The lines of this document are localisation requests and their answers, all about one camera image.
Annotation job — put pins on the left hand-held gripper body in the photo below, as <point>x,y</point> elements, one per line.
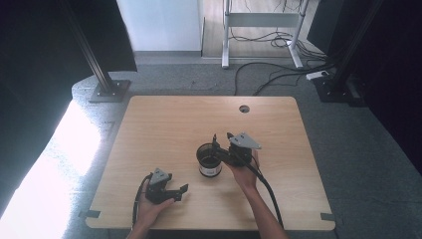
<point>157,192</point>

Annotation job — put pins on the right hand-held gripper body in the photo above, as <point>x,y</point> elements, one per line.
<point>240,154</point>

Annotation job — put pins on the black mesh pen holder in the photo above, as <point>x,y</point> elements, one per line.
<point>209,169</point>

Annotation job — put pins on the person's left hand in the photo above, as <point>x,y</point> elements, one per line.
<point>149,212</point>

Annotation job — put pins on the person's right hand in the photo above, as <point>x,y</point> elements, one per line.
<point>245,176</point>

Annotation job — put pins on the black tape piece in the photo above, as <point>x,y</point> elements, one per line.
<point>89,214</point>
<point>327,217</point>

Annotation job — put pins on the white power strip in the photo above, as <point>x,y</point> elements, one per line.
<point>316,75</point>

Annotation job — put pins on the black metal stand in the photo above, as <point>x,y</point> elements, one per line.
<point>338,83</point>
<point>106,84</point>

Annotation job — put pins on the dark curtain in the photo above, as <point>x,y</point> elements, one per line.
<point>33,66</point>
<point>398,83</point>

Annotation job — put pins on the white desk frame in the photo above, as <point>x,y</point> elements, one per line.
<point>262,20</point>

